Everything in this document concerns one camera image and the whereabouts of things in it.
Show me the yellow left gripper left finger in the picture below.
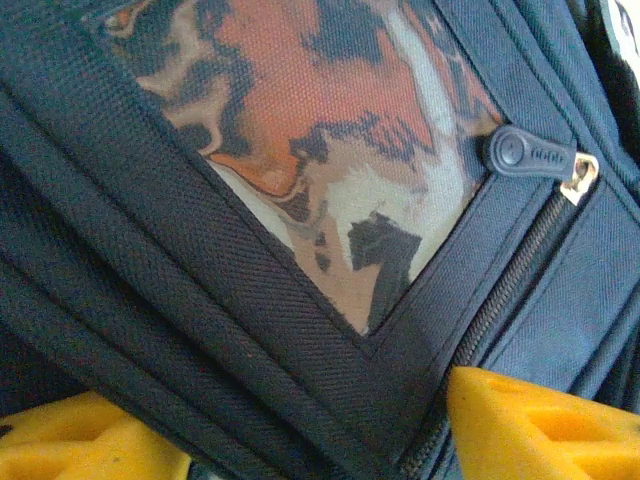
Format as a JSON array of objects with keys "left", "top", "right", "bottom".
[{"left": 0, "top": 391, "right": 193, "bottom": 480}]

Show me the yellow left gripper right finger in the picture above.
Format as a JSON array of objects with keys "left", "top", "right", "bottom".
[{"left": 446, "top": 366, "right": 640, "bottom": 480}]

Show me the navy blue school backpack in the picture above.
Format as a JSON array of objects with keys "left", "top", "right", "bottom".
[{"left": 0, "top": 0, "right": 640, "bottom": 480}]

